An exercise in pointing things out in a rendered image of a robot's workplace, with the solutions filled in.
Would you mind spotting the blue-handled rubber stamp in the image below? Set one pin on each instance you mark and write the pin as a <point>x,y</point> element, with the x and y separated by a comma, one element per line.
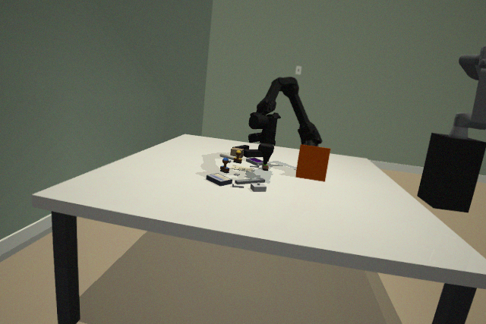
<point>224,168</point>

